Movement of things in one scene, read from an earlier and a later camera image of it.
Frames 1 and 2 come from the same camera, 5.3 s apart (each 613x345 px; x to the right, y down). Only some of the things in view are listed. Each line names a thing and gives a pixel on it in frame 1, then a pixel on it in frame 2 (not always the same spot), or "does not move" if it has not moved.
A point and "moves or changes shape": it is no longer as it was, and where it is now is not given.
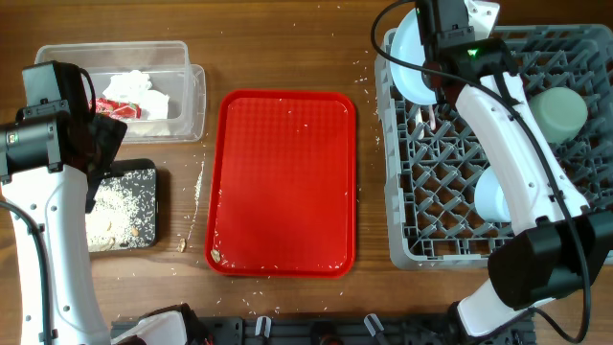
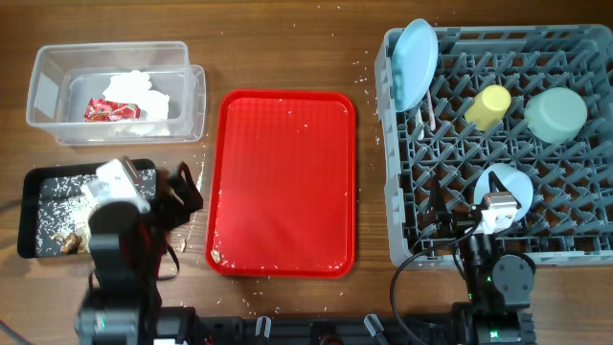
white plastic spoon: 418,121 does not move
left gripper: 110,132 to 177,208
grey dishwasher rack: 433,152 does not move
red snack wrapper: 118,108 does not move
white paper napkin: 134,86 does not move
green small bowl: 559,113 does not move
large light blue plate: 407,47 moves or changes shape
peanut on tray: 215,255 does not move
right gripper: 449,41 to 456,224
